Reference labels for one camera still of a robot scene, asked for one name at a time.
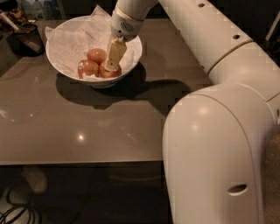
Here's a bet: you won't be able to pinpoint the white ceramic bowl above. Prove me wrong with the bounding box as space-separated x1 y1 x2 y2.
45 15 144 89

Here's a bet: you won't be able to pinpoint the patterned bag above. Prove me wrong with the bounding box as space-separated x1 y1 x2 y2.
0 0 28 25

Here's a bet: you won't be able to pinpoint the white crumpled paper liner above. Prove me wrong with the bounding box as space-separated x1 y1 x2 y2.
44 4 141 81

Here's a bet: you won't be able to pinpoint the white shoe under table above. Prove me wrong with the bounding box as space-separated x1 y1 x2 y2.
22 166 47 194

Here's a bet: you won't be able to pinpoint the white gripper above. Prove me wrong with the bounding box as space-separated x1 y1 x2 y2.
105 6 144 72

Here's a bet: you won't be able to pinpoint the red apple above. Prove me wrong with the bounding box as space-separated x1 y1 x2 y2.
87 48 107 65
99 61 122 78
78 59 99 79

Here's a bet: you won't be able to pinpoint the black cables on floor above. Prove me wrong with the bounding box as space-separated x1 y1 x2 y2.
0 186 43 224

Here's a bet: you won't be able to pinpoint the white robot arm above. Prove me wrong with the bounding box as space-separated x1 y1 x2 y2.
111 0 280 224

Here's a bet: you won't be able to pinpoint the red apple back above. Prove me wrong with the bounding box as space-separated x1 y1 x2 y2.
87 48 107 65

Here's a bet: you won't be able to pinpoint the dark cabinet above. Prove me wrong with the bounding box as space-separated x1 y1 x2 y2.
60 0 280 42

